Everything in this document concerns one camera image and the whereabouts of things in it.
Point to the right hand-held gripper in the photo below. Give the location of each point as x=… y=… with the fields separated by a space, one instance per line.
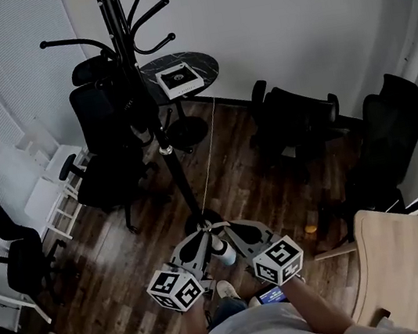
x=280 y=261

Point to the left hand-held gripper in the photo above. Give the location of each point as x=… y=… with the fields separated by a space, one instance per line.
x=174 y=291

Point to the black metal coat rack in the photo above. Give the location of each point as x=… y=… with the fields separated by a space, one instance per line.
x=181 y=182

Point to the person's right forearm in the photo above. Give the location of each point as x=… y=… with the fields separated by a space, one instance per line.
x=315 y=303

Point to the white plastic bottle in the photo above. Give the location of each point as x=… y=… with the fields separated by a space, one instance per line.
x=227 y=254

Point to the person's left white shoe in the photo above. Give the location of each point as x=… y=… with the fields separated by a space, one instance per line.
x=227 y=290

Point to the person's white shoe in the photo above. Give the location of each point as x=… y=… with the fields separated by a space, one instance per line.
x=227 y=290
x=252 y=301

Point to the black device blue screen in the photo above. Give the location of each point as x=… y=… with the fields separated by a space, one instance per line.
x=270 y=295

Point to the small orange object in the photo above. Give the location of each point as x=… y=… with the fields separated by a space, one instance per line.
x=311 y=228

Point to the person's right white shoe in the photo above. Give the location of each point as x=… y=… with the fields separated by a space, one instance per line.
x=252 y=301

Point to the person's left leg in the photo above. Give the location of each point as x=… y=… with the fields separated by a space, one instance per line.
x=229 y=309

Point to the black low armchair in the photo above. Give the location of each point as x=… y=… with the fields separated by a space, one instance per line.
x=296 y=120

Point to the light wooden chair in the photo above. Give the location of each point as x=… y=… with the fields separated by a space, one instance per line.
x=406 y=256

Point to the white flat box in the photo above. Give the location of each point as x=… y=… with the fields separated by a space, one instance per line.
x=184 y=89

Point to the black mesh office chair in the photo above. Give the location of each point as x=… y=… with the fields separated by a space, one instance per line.
x=97 y=113

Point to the black office chair tall headrest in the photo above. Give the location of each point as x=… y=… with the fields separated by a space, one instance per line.
x=392 y=123

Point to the round black marble table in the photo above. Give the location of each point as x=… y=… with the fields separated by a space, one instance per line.
x=203 y=64

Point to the white window blinds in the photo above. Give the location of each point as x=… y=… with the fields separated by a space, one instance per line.
x=16 y=55

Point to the white metal frame table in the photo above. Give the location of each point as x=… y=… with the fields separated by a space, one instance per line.
x=39 y=314

